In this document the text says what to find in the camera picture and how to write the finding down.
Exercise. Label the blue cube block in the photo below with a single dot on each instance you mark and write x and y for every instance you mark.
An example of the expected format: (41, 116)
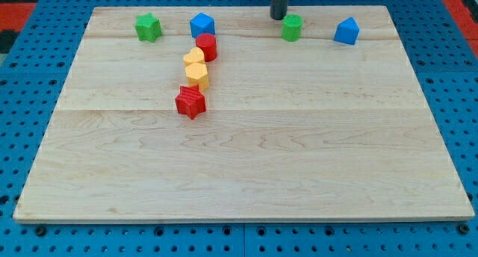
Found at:
(202, 24)

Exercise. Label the blue pentagon block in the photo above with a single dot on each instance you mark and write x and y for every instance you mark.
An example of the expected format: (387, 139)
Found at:
(347, 31)

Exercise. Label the red cylinder block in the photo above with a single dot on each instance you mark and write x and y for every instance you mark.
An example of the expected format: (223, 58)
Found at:
(208, 44)

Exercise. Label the light wooden board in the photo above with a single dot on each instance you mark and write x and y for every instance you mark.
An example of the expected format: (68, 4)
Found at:
(306, 131)

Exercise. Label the green cylinder block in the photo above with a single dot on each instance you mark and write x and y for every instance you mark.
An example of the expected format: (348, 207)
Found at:
(291, 27)

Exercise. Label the yellow heart block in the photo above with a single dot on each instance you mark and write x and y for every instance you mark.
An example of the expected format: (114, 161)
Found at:
(195, 55)

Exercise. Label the yellow hexagon block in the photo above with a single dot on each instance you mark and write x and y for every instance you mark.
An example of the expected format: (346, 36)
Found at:
(197, 74)

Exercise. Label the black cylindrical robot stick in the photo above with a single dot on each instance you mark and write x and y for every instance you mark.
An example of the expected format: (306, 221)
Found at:
(278, 9)

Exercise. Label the red star block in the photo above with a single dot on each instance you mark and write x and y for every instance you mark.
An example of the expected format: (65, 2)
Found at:
(190, 101)

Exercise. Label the green star block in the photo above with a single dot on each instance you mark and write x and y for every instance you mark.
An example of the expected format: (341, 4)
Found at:
(148, 27)

